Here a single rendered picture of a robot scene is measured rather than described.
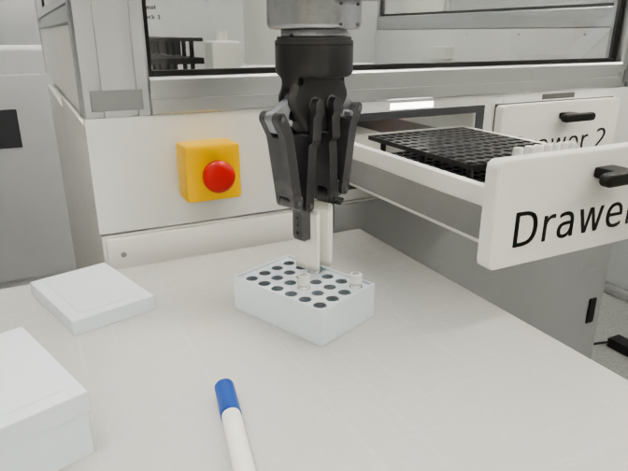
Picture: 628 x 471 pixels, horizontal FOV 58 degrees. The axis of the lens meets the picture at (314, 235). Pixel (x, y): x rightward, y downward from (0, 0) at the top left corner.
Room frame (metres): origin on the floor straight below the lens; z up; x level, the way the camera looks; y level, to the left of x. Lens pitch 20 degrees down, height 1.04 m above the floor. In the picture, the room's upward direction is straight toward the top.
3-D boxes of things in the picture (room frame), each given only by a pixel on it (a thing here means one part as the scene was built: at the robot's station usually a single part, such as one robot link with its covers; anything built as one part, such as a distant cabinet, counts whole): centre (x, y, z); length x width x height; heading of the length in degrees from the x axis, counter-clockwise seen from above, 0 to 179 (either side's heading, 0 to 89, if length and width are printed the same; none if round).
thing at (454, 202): (0.77, -0.20, 0.86); 0.40 x 0.26 x 0.06; 27
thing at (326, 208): (0.58, -0.01, 0.84); 0.03 x 0.01 x 0.07; 49
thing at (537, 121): (1.01, -0.44, 0.87); 0.29 x 0.02 x 0.11; 117
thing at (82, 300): (0.57, 0.25, 0.77); 0.13 x 0.09 x 0.02; 42
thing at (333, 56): (0.57, 0.00, 0.99); 0.08 x 0.07 x 0.09; 139
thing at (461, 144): (0.77, -0.21, 0.87); 0.22 x 0.18 x 0.06; 27
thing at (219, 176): (0.68, 0.12, 0.88); 0.04 x 0.03 x 0.04; 117
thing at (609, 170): (0.56, -0.31, 0.91); 0.07 x 0.04 x 0.01; 117
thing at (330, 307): (0.54, 0.01, 0.78); 0.12 x 0.08 x 0.04; 49
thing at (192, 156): (0.71, 0.13, 0.88); 0.07 x 0.05 x 0.07; 117
